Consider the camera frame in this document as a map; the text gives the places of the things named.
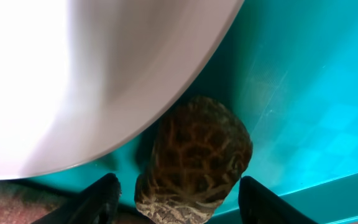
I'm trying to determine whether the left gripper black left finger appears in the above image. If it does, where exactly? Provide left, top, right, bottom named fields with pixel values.
left=33, top=173, right=121, bottom=224

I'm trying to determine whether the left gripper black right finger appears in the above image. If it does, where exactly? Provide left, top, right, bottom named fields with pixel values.
left=238, top=176, right=317, bottom=224

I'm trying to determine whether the brown patterned food piece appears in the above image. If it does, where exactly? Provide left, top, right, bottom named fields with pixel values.
left=134, top=96, right=253, bottom=224

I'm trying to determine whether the large white plate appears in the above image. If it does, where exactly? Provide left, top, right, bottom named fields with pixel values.
left=0, top=0, right=242, bottom=180

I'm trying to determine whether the teal plastic tray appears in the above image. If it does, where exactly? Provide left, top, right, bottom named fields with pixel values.
left=26, top=0, right=358, bottom=224

